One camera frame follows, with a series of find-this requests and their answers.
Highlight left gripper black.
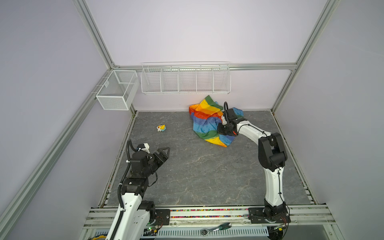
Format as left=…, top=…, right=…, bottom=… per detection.
left=143, top=147, right=170, bottom=177

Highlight rainbow striped jacket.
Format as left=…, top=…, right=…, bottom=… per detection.
left=189, top=95, right=238, bottom=148

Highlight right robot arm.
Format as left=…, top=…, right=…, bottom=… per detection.
left=218, top=103, right=290, bottom=224

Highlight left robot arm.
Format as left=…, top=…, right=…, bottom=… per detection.
left=106, top=140, right=171, bottom=240

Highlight small yellow duck toy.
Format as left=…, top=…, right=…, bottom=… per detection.
left=157, top=125, right=166, bottom=132

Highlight white mesh box basket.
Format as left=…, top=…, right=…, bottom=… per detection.
left=96, top=70, right=140, bottom=111

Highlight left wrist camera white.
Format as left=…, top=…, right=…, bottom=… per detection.
left=137, top=143, right=150, bottom=153

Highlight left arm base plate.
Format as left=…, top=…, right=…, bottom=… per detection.
left=148, top=209, right=171, bottom=226

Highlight long white wire basket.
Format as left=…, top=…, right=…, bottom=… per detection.
left=141, top=62, right=232, bottom=95

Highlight white slotted cable duct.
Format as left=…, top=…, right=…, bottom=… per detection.
left=156, top=227, right=269, bottom=239

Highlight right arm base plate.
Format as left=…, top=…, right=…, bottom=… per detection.
left=248, top=207, right=291, bottom=224

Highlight yellow handled pliers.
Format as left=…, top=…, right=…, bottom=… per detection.
left=88, top=235, right=107, bottom=240

